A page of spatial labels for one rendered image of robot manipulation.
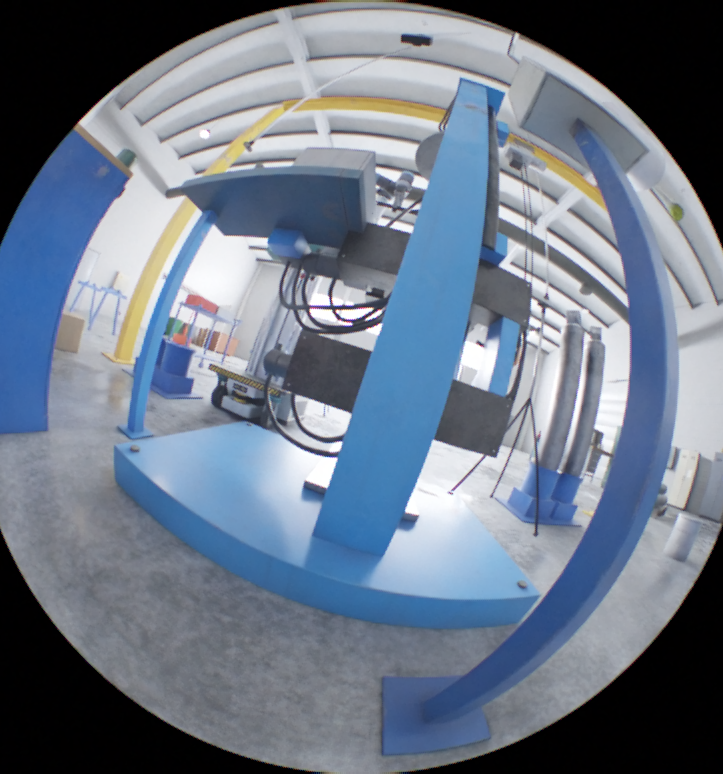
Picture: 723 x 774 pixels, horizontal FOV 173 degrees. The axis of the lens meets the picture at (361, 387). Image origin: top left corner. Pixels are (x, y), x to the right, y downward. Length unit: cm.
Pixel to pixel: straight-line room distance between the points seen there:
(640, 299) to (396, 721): 66
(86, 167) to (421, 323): 115
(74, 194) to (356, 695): 137
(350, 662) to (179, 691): 30
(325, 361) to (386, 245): 46
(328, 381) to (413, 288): 38
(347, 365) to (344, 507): 41
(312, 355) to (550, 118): 95
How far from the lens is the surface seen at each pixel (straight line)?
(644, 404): 29
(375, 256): 86
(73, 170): 105
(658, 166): 116
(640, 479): 28
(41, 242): 100
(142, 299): 281
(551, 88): 72
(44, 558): 66
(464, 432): 78
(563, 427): 191
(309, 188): 83
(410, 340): 51
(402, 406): 49
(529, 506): 185
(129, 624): 55
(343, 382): 72
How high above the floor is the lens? 48
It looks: 1 degrees up
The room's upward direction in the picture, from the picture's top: 18 degrees clockwise
